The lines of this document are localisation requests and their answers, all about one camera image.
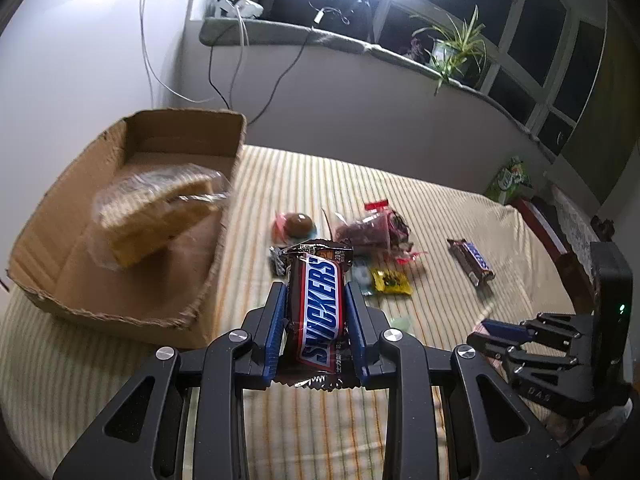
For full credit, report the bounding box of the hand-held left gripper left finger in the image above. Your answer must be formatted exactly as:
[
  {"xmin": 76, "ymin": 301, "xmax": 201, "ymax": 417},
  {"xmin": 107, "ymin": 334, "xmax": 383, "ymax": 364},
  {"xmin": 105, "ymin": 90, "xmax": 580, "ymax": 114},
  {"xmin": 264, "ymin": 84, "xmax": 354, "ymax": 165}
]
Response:
[{"xmin": 52, "ymin": 282, "xmax": 288, "ymax": 480}]

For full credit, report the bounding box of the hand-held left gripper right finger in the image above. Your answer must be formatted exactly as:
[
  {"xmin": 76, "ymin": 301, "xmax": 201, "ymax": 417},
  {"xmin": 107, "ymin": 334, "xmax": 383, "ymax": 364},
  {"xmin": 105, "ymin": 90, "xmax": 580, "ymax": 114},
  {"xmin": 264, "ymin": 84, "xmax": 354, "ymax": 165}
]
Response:
[{"xmin": 344, "ymin": 281, "xmax": 581, "ymax": 480}]

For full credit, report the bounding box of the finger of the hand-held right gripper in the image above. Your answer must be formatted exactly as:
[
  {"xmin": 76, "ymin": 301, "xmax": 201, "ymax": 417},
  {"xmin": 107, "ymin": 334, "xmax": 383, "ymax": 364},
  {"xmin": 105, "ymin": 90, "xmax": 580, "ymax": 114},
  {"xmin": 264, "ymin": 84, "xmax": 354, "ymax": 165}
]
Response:
[
  {"xmin": 467, "ymin": 332, "xmax": 581, "ymax": 389},
  {"xmin": 479, "ymin": 312, "xmax": 594, "ymax": 356}
]

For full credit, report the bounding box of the large brown chocolate bar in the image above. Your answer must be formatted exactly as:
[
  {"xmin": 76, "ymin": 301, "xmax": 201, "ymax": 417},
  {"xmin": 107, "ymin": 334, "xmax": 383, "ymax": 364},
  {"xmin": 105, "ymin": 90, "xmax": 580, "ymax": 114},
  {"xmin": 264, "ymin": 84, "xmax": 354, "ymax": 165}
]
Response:
[{"xmin": 277, "ymin": 241, "xmax": 355, "ymax": 391}]

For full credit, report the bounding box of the green clear snack packet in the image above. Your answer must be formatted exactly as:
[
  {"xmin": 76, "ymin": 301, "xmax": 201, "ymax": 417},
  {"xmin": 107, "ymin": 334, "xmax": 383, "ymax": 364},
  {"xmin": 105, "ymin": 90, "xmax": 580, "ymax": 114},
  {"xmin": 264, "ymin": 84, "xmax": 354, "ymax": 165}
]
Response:
[{"xmin": 350, "ymin": 262, "xmax": 375, "ymax": 295}]

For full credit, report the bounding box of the yellow snack packet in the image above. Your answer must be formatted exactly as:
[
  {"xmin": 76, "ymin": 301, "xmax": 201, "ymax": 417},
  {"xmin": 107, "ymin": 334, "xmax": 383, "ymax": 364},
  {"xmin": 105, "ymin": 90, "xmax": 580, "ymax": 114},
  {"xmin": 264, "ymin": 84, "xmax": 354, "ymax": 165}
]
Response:
[{"xmin": 371, "ymin": 268, "xmax": 413, "ymax": 297}]

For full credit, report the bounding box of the clear bag of red dates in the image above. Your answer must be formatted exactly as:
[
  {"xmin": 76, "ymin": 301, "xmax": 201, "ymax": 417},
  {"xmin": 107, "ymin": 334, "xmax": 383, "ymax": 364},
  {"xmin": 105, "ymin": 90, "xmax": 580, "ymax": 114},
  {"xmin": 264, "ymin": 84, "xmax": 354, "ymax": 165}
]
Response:
[{"xmin": 331, "ymin": 201, "xmax": 412, "ymax": 257}]

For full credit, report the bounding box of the bagged sliced bread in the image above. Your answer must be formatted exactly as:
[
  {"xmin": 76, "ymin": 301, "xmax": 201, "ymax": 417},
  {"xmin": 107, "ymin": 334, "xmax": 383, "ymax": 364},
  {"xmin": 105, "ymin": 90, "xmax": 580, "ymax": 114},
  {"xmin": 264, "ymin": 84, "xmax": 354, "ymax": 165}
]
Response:
[{"xmin": 91, "ymin": 162, "xmax": 233, "ymax": 271}]

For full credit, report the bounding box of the cardboard box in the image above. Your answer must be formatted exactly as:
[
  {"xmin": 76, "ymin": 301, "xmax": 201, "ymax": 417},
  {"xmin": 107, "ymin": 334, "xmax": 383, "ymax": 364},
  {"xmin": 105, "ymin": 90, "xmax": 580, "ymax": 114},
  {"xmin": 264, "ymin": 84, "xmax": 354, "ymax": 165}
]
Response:
[{"xmin": 5, "ymin": 109, "xmax": 248, "ymax": 348}]

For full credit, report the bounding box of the dark wooden furniture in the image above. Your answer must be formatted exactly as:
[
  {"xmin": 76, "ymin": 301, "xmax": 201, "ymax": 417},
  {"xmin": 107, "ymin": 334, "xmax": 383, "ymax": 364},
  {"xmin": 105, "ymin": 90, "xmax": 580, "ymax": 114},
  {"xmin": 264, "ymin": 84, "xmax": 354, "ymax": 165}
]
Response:
[{"xmin": 512, "ymin": 195, "xmax": 596, "ymax": 316}]

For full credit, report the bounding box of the white lace cloth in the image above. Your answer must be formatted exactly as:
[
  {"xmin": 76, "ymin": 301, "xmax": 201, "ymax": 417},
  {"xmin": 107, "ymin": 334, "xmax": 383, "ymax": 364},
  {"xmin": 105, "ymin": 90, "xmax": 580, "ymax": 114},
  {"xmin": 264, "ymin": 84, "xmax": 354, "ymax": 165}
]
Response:
[{"xmin": 550, "ymin": 185, "xmax": 601, "ymax": 266}]

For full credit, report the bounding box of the small brown chocolate bar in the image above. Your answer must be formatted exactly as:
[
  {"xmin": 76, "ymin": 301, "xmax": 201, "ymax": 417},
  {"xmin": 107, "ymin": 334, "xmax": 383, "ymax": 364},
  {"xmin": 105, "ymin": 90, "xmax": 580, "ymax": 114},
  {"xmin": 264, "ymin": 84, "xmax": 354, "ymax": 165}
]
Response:
[{"xmin": 446, "ymin": 238, "xmax": 497, "ymax": 287}]

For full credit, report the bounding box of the round brown pastry in wrapper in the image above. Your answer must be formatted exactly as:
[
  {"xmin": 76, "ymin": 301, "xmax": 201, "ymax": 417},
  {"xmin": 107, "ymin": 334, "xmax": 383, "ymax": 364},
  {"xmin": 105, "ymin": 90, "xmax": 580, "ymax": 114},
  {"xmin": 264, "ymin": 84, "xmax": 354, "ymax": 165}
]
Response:
[{"xmin": 272, "ymin": 211, "xmax": 318, "ymax": 239}]

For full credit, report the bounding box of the striped bed sheet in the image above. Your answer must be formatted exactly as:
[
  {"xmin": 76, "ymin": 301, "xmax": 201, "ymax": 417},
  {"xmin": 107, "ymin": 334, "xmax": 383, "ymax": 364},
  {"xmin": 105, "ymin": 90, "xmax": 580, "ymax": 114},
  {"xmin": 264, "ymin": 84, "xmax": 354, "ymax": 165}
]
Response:
[{"xmin": 0, "ymin": 145, "xmax": 576, "ymax": 480}]

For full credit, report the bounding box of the small purple plant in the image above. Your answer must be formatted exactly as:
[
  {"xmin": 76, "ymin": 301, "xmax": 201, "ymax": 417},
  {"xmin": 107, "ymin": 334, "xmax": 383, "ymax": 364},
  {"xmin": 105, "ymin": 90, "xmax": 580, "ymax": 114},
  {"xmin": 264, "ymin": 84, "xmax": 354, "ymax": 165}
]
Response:
[{"xmin": 402, "ymin": 35, "xmax": 426, "ymax": 61}]

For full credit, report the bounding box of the grey window sill mat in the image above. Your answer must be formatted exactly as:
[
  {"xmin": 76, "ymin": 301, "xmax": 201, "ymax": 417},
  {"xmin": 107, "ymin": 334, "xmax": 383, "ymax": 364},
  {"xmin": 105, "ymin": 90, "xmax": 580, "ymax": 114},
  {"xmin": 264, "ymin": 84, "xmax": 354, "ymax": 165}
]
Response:
[{"xmin": 199, "ymin": 16, "xmax": 556, "ymax": 161}]

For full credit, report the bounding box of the potted spider plant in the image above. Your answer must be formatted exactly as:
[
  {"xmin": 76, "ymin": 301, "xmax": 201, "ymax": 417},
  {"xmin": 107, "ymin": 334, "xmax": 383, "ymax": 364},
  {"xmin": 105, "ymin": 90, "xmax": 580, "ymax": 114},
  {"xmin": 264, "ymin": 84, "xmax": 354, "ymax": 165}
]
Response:
[{"xmin": 410, "ymin": 5, "xmax": 488, "ymax": 96}]

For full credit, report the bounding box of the black light tripod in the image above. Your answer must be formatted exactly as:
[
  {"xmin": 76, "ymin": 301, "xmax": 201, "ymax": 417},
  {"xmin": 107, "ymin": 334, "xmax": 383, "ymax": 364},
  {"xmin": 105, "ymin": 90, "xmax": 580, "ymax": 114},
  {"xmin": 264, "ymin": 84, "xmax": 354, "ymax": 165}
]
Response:
[{"xmin": 347, "ymin": 0, "xmax": 381, "ymax": 43}]

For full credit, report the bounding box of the white power strip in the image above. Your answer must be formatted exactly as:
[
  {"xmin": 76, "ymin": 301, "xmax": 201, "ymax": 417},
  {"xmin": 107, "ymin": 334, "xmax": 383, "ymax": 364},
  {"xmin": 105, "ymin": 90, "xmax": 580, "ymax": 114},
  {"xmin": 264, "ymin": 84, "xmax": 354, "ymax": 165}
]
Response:
[{"xmin": 207, "ymin": 0, "xmax": 264, "ymax": 18}]

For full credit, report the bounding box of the long black cable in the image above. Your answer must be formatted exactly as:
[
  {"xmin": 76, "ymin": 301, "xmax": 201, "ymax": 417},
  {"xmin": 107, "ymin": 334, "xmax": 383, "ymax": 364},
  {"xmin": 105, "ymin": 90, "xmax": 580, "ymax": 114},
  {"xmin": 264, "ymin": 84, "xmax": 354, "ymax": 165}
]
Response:
[{"xmin": 246, "ymin": 25, "xmax": 315, "ymax": 127}]

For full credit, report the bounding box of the white power strip cable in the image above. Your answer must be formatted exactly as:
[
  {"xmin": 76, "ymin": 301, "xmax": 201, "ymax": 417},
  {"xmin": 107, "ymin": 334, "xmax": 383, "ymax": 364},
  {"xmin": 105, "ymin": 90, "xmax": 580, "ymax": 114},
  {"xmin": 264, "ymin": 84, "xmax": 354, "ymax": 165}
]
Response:
[{"xmin": 229, "ymin": 10, "xmax": 249, "ymax": 111}]

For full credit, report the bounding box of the long white cable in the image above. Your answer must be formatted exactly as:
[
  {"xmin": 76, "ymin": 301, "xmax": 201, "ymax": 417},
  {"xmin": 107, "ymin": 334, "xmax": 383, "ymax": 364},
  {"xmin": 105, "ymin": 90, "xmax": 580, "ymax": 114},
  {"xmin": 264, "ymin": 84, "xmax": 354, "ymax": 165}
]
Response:
[{"xmin": 140, "ymin": 0, "xmax": 233, "ymax": 111}]

